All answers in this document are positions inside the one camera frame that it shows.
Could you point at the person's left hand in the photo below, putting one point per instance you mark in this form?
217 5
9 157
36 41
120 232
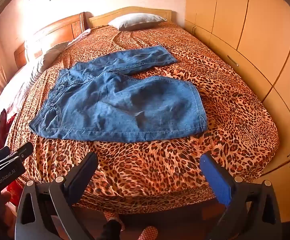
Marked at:
4 200

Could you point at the light wooden wardrobe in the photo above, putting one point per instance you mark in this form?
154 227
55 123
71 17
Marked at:
260 30

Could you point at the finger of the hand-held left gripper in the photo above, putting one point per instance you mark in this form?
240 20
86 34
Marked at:
24 150

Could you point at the person's dark trousers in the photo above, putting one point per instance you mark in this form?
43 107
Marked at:
111 231

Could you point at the red patterned cloth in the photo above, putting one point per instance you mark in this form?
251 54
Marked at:
14 192

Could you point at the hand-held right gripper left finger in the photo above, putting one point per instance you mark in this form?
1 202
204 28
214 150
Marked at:
82 177

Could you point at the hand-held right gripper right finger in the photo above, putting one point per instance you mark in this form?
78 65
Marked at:
216 180

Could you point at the grey pillow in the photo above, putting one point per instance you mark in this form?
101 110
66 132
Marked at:
137 21

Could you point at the leopard print bedsheet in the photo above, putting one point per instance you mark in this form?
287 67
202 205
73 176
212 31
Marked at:
160 170

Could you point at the red dotted slipper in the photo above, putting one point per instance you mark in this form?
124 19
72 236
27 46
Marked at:
109 216
147 233

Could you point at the white pillow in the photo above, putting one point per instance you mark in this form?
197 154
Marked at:
27 80
81 36

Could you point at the blue denim pants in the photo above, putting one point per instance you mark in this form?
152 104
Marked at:
124 105

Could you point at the orange wooden headboard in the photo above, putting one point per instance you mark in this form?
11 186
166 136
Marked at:
59 27

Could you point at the light wooden headboard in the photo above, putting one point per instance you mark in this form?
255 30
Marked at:
124 11

